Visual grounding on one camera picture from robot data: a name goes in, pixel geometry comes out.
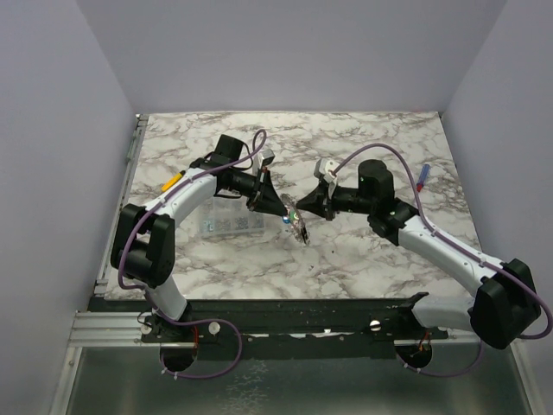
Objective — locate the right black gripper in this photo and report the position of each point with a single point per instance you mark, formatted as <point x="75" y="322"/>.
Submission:
<point x="327" y="200"/>

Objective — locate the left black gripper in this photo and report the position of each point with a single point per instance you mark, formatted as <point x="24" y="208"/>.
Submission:
<point x="263" y="196"/>

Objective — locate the large metal key ring disc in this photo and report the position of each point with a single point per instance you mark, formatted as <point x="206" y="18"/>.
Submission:
<point x="297" y="224"/>

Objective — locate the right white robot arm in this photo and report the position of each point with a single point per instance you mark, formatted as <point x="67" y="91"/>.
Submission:
<point x="500" y="305"/>

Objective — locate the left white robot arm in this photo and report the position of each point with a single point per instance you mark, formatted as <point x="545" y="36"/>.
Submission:
<point x="143" y="250"/>

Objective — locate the clear plastic parts box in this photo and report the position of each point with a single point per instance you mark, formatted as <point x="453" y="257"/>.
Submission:
<point x="221" y="217"/>

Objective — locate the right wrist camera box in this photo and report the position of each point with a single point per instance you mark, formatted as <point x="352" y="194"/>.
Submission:
<point x="325" y="173"/>

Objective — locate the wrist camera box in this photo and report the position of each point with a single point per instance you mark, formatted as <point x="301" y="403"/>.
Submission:
<point x="264" y="158"/>
<point x="325" y="173"/>

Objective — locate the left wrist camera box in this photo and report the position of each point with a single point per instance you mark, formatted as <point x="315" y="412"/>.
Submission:
<point x="264" y="158"/>

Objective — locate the yellow handled screwdriver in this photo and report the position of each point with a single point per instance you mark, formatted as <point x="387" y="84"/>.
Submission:
<point x="171" y="182"/>

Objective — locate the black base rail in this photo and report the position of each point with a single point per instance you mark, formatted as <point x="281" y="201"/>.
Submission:
<point x="292" y="329"/>

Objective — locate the aluminium frame rail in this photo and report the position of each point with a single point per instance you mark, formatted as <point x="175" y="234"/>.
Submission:
<point x="73" y="354"/>

